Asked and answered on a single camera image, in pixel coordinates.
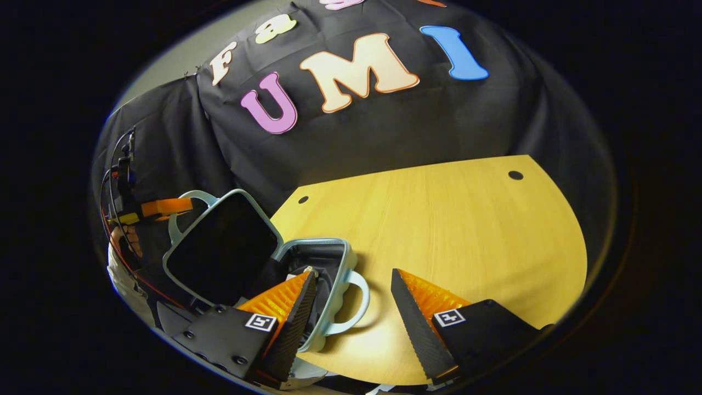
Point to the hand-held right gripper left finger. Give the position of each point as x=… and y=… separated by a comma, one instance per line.
x=299, y=329

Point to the light blue suitcase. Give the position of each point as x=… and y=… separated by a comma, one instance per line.
x=219, y=247

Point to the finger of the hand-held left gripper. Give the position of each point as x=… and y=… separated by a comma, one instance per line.
x=164, y=208

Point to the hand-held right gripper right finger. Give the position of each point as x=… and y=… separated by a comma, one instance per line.
x=417, y=329

